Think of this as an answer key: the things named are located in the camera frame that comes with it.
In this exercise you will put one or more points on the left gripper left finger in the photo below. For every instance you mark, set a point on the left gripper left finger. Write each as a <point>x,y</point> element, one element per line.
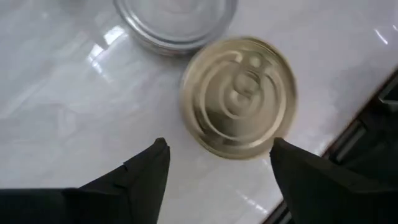
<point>109,199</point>

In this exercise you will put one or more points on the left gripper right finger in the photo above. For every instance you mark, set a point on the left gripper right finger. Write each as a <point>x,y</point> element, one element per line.
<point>326,199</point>

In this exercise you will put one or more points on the blue salmon can gold lid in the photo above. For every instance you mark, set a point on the blue salmon can gold lid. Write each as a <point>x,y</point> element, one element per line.
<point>237,96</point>

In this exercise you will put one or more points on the green tuna can silver lid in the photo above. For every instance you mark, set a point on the green tuna can silver lid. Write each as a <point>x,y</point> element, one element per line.
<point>174,25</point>

